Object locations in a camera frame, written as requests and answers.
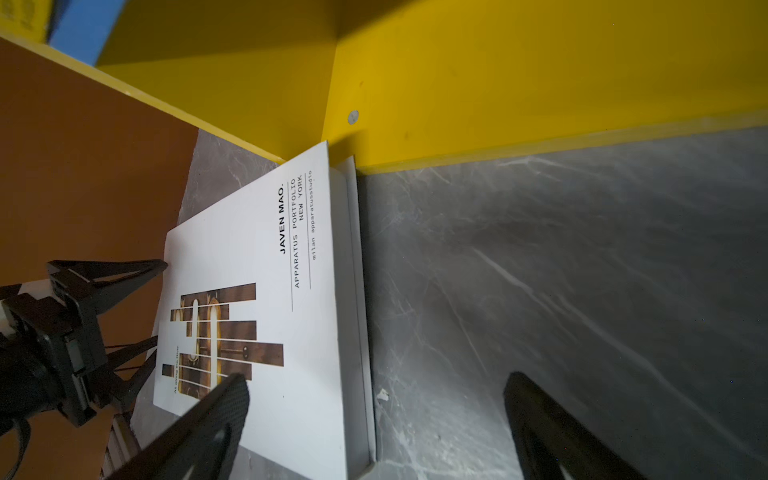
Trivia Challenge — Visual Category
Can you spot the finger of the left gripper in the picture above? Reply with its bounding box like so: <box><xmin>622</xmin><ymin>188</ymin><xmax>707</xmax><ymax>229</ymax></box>
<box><xmin>46</xmin><ymin>259</ymin><xmax>168</xmax><ymax>315</ymax></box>
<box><xmin>98</xmin><ymin>336</ymin><xmax>158</xmax><ymax>413</ymax></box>

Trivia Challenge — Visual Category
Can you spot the white brown patterned booklet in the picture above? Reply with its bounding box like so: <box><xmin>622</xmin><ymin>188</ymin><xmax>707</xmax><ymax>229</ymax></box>
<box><xmin>153</xmin><ymin>143</ymin><xmax>376</xmax><ymax>479</ymax></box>

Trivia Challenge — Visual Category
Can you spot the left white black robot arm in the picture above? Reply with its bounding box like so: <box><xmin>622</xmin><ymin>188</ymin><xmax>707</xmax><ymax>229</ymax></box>
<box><xmin>1</xmin><ymin>259</ymin><xmax>168</xmax><ymax>457</ymax></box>

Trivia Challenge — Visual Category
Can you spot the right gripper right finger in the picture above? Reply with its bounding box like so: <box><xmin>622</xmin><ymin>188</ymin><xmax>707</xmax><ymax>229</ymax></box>
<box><xmin>504</xmin><ymin>372</ymin><xmax>643</xmax><ymax>479</ymax></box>

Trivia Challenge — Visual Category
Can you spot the yellow pink blue bookshelf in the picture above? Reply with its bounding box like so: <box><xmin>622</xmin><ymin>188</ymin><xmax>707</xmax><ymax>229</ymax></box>
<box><xmin>0</xmin><ymin>0</ymin><xmax>768</xmax><ymax>176</ymax></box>

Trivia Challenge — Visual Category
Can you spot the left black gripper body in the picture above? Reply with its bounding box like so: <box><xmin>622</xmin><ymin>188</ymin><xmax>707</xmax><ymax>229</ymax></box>
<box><xmin>1</xmin><ymin>284</ymin><xmax>107</xmax><ymax>428</ymax></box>

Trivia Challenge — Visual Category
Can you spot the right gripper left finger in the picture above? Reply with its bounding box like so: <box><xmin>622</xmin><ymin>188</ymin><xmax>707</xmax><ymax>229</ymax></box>
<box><xmin>111</xmin><ymin>374</ymin><xmax>250</xmax><ymax>479</ymax></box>

